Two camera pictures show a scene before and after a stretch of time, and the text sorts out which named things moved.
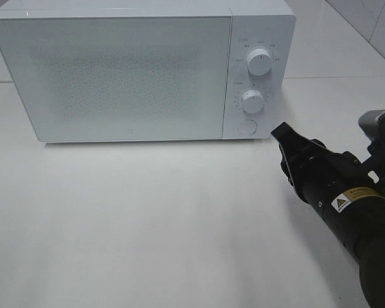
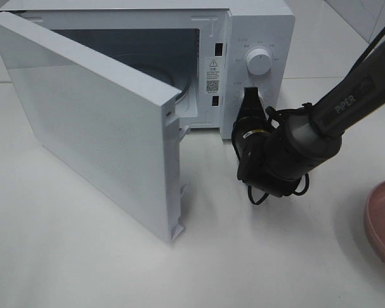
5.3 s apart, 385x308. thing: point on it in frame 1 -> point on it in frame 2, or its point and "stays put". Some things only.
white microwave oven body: [260, 77] stays put
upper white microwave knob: [260, 61] stays put
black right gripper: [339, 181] -> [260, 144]
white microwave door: [119, 78] -> [108, 126]
